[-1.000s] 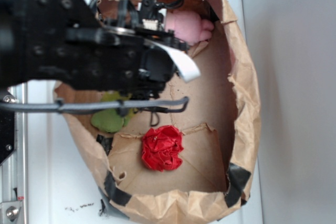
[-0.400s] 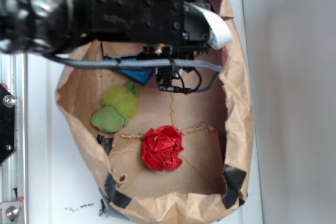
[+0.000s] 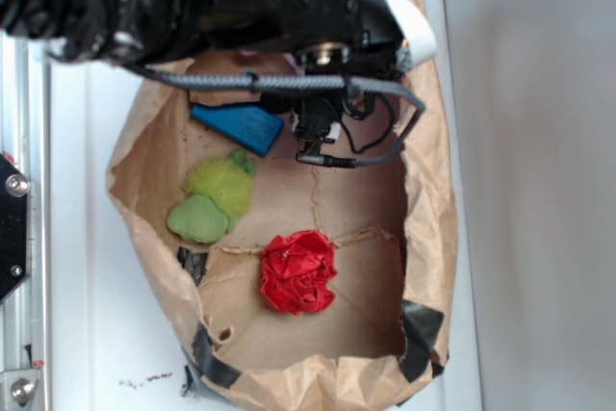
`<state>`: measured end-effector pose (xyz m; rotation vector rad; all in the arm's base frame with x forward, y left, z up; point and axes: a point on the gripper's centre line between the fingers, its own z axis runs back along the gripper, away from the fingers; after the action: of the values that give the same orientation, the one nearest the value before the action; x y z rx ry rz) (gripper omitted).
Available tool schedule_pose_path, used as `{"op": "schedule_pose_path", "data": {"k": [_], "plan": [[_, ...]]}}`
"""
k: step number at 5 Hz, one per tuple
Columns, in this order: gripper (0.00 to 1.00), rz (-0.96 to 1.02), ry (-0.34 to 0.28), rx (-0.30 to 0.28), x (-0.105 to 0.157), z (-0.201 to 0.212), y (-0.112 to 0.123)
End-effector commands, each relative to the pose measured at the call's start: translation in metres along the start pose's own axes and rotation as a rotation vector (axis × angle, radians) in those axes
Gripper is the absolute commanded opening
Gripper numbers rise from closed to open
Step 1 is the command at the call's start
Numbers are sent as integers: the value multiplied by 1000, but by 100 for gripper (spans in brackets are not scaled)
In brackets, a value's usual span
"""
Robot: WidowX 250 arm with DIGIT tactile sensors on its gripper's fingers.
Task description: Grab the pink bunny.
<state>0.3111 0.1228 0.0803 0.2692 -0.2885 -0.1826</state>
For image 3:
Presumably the brown paper bag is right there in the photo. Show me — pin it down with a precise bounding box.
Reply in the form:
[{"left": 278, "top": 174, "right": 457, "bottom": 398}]
[{"left": 106, "top": 0, "right": 458, "bottom": 407}]

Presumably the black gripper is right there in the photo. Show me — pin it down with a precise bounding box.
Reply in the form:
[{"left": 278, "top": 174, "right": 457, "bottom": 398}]
[{"left": 276, "top": 0, "right": 437, "bottom": 141}]

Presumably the red crumpled paper ball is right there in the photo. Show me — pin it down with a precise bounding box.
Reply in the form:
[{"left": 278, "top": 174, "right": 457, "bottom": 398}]
[{"left": 260, "top": 230, "right": 337, "bottom": 316}]

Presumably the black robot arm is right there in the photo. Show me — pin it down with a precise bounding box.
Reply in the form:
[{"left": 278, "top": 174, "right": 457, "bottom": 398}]
[{"left": 1, "top": 0, "right": 436, "bottom": 138}]

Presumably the blue wooden block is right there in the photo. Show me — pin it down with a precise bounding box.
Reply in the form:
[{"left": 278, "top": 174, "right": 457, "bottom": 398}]
[{"left": 190, "top": 103, "right": 284, "bottom": 157}]

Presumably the aluminium frame rail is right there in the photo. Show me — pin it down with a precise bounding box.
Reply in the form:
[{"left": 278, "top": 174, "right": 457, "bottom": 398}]
[{"left": 1, "top": 36, "right": 50, "bottom": 410}]

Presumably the grey braided cable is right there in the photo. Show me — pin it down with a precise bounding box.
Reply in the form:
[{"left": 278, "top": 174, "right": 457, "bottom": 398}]
[{"left": 139, "top": 64, "right": 429, "bottom": 170}]

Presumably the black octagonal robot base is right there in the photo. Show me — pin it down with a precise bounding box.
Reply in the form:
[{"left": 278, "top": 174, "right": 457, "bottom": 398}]
[{"left": 0, "top": 154, "right": 31, "bottom": 302}]

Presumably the green plush frog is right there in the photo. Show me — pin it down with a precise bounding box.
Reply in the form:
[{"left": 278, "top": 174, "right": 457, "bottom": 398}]
[{"left": 167, "top": 148, "right": 257, "bottom": 244}]

